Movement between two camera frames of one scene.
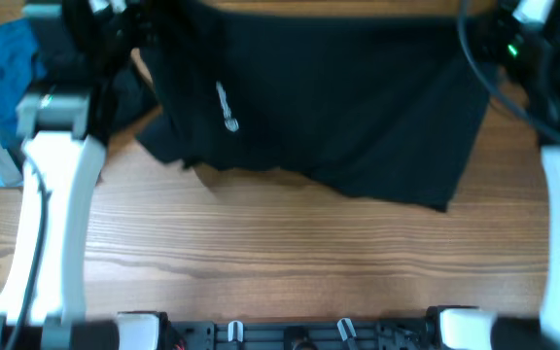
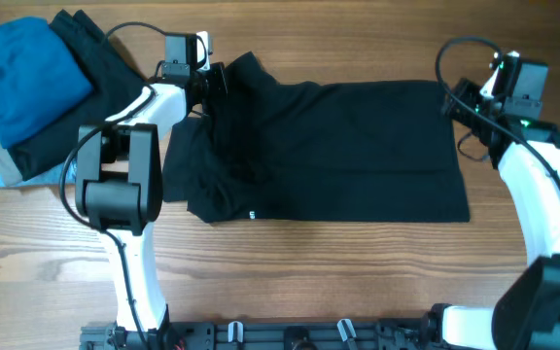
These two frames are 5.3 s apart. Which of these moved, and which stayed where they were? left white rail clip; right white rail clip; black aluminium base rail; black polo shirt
Moved: black polo shirt
Stayed: right white rail clip; black aluminium base rail; left white rail clip
